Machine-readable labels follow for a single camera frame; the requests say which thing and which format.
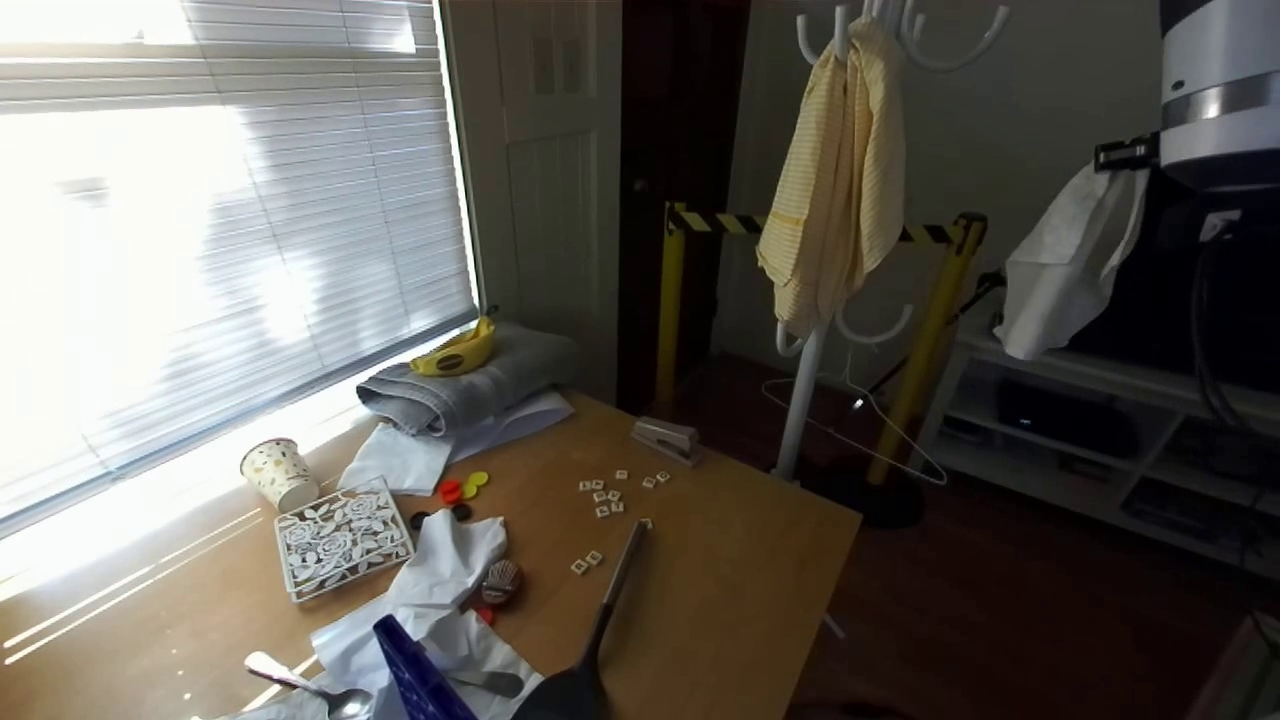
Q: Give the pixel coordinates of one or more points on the yellow banana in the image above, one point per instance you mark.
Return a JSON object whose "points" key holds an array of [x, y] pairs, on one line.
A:
{"points": [[461, 352]]}

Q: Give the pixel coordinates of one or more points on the yellow barrier post black base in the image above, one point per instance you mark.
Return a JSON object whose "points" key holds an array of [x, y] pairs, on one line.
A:
{"points": [[941, 304]]}

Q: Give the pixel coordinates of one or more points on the white window blinds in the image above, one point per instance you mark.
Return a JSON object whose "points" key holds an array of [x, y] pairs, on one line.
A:
{"points": [[200, 264]]}

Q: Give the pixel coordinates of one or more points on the crumpled white cloth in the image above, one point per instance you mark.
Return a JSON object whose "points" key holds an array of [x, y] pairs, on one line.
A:
{"points": [[452, 553]]}

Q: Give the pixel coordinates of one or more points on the black television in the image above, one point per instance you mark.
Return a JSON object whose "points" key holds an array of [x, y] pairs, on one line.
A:
{"points": [[1174, 300]]}

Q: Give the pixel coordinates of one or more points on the small metal spoon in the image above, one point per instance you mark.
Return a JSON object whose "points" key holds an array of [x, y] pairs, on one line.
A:
{"points": [[488, 683]]}

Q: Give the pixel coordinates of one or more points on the folded gray towel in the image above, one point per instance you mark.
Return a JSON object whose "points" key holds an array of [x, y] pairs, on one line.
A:
{"points": [[500, 385]]}

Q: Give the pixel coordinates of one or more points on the white TV stand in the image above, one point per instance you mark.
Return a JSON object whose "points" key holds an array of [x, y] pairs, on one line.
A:
{"points": [[1055, 374]]}

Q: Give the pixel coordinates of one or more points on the white coat rack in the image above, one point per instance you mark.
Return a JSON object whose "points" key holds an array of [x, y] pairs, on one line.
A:
{"points": [[802, 402]]}

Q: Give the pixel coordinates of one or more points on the white panel door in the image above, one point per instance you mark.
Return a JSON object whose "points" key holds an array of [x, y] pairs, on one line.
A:
{"points": [[546, 202]]}

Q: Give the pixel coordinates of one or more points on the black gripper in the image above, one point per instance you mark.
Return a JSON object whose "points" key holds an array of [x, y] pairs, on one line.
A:
{"points": [[1124, 151]]}

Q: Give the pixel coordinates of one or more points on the pale folded sheet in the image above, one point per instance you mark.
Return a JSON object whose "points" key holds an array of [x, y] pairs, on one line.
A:
{"points": [[524, 420]]}

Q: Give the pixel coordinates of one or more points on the blue perforated game rack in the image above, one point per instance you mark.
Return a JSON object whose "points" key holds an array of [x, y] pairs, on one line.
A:
{"points": [[421, 672]]}

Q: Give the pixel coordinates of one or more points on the small red and gray toy figure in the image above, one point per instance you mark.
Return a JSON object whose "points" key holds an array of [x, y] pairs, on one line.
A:
{"points": [[500, 583]]}

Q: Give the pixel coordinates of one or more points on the red game disc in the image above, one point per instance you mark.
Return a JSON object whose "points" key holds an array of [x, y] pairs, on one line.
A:
{"points": [[451, 490]]}

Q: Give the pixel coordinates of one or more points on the large metal spoon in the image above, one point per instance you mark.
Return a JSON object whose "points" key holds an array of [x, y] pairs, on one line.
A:
{"points": [[264, 664]]}

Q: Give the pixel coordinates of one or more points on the pale yellow garment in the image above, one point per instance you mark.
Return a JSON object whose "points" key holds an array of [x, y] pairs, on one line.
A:
{"points": [[827, 202]]}

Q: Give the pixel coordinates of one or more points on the black and yellow barrier tape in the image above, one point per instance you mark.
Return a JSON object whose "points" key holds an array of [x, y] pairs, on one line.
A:
{"points": [[724, 222]]}

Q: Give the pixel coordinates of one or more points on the white cloth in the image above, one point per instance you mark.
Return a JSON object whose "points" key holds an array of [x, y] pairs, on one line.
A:
{"points": [[1066, 264], [452, 553]]}

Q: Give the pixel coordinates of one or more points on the white printed paper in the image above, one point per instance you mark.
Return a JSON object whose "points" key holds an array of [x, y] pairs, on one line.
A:
{"points": [[393, 462]]}

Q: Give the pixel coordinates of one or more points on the small white jar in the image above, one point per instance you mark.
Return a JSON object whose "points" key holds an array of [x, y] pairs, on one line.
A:
{"points": [[276, 470]]}

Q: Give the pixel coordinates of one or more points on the black media player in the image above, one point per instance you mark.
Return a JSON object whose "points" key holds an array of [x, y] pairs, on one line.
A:
{"points": [[1066, 420]]}

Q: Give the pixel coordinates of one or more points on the silver stapler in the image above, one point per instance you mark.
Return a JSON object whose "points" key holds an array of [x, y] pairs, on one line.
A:
{"points": [[664, 438]]}

